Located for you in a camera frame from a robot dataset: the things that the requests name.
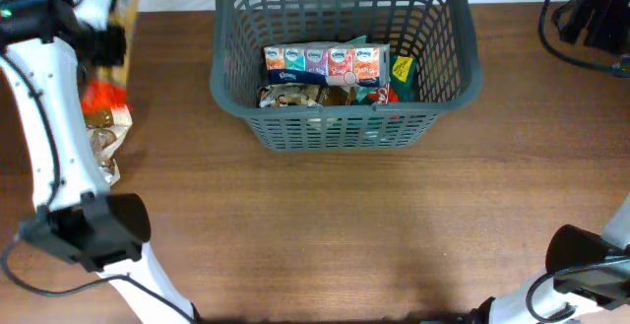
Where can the Kleenex tissue multipack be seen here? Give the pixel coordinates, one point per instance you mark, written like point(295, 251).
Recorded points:
point(329, 64)

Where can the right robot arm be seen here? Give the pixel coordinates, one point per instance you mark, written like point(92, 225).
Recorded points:
point(584, 272)

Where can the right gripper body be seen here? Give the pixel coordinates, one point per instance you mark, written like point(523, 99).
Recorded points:
point(611, 30)

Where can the grey plastic basket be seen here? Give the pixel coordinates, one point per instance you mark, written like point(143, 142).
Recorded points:
point(437, 34)

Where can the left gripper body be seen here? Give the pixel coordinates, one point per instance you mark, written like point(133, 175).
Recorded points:
point(103, 43)

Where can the green Nescafe coffee bag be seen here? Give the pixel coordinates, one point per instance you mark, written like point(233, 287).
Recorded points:
point(401, 78)

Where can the beige brown snack bag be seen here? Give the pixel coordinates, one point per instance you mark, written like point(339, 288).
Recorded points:
point(107, 130)
point(285, 95)

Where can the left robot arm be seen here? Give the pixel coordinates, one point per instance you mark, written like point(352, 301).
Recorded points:
point(65, 62)

